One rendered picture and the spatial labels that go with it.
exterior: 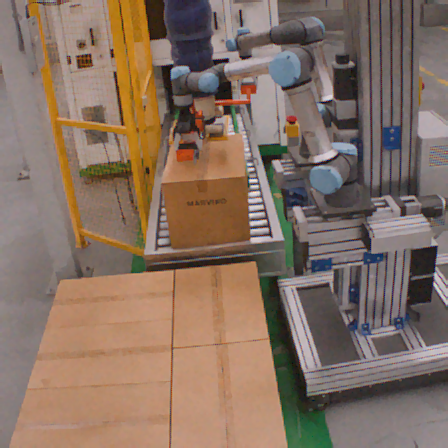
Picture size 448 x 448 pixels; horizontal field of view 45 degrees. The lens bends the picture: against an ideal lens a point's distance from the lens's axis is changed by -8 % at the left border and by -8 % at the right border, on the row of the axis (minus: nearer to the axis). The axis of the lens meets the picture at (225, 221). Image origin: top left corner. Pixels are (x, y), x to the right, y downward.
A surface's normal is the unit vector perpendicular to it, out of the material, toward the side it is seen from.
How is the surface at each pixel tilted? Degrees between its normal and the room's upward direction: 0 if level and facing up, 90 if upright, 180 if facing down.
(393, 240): 90
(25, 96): 91
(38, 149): 91
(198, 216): 90
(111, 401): 0
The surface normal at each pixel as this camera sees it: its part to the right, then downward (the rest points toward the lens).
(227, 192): -0.01, 0.48
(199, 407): -0.09, -0.88
